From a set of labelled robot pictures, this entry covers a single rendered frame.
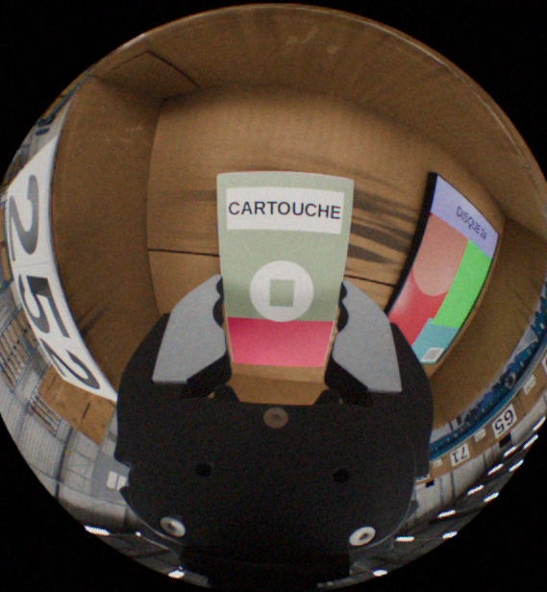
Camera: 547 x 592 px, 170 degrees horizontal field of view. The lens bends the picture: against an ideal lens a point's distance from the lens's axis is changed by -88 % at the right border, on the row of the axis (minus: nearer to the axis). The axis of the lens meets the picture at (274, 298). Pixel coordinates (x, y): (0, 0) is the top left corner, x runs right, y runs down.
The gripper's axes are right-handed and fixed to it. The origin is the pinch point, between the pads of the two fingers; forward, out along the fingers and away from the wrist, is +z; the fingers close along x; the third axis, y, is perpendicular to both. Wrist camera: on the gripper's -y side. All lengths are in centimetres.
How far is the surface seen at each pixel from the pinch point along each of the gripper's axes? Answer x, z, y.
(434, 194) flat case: 11.0, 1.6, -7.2
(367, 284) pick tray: 6.7, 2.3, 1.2
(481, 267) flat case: 20.7, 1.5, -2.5
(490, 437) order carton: 105, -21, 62
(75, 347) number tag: -13.0, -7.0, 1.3
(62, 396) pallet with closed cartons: -274, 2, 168
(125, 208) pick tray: -10.7, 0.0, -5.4
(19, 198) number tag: -15.3, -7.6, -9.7
